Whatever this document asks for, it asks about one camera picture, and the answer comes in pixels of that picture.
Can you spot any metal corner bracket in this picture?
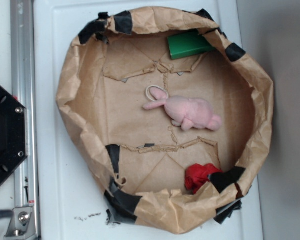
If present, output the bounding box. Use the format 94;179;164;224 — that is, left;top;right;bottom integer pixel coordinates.
4;206;36;240

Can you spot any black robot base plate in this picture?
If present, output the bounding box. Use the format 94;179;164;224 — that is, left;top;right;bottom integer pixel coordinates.
0;85;27;187

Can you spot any pink plush bunny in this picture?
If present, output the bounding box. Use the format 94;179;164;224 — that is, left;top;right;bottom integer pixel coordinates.
143;85;222;131

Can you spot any green rectangular block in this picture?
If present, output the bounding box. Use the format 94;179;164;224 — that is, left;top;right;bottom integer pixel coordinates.
167;31;215;60

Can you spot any brown paper bag bin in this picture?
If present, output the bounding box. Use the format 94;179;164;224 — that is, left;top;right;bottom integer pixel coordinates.
56;6;274;234

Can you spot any crumpled red object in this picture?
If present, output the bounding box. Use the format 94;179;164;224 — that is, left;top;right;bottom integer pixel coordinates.
185;163;223;194

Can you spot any aluminium extrusion rail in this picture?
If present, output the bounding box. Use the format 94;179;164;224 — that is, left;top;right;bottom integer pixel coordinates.
10;0;41;240

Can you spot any white tray board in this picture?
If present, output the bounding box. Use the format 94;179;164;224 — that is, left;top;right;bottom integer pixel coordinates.
33;0;263;240

